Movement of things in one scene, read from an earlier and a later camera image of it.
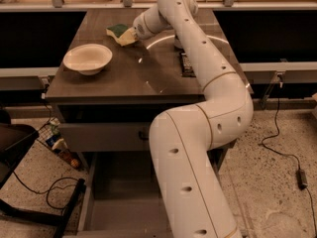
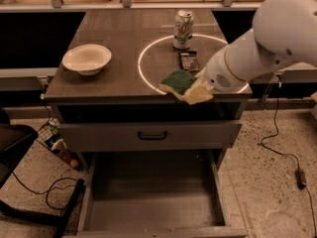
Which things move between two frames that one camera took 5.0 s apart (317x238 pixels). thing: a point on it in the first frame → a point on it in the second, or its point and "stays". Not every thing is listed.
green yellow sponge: [115, 31] → [177, 82]
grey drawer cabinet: [108, 86] stays
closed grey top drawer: [105, 137] stays
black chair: [13, 139] stays
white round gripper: [143, 27] → [218, 72]
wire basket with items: [52, 136] stays
